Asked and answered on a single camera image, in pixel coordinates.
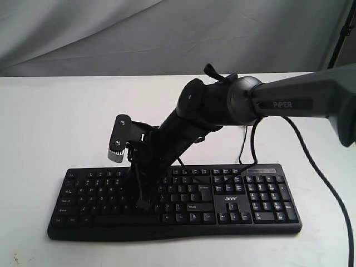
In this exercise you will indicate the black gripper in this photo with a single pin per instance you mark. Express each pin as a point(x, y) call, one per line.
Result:
point(150, 160)

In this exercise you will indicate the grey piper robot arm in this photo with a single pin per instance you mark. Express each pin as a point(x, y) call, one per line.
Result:
point(239, 101)

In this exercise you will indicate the black acer keyboard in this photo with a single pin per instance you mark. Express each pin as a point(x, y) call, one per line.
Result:
point(94, 204)

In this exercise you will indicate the grey backdrop cloth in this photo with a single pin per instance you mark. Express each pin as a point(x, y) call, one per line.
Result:
point(104, 38)

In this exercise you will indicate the black tripod stand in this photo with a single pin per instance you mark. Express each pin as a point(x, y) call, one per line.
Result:
point(344, 32)

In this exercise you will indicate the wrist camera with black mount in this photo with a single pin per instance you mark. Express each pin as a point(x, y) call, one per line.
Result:
point(126, 134)

